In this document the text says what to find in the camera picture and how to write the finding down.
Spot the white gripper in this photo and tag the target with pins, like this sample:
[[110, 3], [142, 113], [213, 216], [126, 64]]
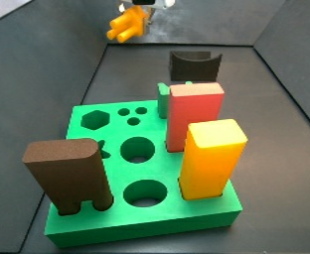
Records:
[[158, 4]]

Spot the yellow three prong object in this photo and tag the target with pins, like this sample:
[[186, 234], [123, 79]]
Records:
[[128, 25]]

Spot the black curved fixture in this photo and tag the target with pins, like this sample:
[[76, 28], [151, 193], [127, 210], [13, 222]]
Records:
[[194, 66]]

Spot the green foam peg board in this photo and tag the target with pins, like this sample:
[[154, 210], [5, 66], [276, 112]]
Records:
[[143, 172]]

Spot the green arch peg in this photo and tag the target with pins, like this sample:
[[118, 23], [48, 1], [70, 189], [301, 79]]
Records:
[[163, 95]]

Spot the red rectangular block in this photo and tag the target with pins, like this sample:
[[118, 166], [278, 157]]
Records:
[[193, 103]]

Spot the yellow rectangular block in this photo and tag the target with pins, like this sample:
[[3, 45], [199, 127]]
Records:
[[213, 149]]

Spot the brown two-legged block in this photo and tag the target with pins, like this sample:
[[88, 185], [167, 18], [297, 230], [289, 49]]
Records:
[[67, 167]]

